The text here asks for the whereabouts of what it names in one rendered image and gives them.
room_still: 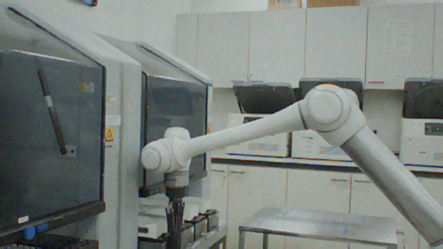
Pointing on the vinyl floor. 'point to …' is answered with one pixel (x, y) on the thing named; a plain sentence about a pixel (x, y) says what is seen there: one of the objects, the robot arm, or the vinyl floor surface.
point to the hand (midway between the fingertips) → (175, 241)
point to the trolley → (322, 226)
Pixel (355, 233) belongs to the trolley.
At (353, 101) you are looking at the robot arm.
